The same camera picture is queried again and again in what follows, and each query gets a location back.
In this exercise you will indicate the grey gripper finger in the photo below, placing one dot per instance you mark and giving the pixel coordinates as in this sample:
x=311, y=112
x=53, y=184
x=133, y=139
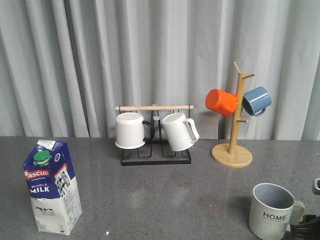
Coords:
x=316, y=186

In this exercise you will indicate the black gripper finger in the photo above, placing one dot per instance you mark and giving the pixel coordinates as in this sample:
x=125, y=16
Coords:
x=308, y=228

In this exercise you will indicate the pale green HOME mug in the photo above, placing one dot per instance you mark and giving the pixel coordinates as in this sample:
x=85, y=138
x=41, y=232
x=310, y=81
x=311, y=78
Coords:
x=271, y=210

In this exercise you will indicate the blue white milk carton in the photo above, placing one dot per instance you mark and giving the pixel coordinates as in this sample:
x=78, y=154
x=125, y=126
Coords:
x=53, y=188

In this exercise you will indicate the wooden mug tree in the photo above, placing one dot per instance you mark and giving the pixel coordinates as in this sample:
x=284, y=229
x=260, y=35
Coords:
x=231, y=154

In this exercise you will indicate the blue mug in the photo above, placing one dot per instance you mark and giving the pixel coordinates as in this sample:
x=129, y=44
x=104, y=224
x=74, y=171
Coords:
x=256, y=101

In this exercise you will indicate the orange mug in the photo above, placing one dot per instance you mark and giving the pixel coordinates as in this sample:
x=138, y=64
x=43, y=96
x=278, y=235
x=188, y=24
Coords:
x=221, y=102

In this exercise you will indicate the white ribbed mug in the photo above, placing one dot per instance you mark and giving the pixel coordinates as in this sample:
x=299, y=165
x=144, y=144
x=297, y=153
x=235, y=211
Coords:
x=181, y=131

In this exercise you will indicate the grey curtain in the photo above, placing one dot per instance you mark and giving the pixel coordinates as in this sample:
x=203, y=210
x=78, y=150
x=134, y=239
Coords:
x=66, y=64

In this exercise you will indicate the black wire mug rack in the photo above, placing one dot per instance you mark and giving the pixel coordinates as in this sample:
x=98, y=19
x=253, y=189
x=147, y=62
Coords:
x=156, y=151

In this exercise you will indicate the white mug black handle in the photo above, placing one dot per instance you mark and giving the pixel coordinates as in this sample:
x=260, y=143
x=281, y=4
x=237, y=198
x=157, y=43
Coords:
x=130, y=132

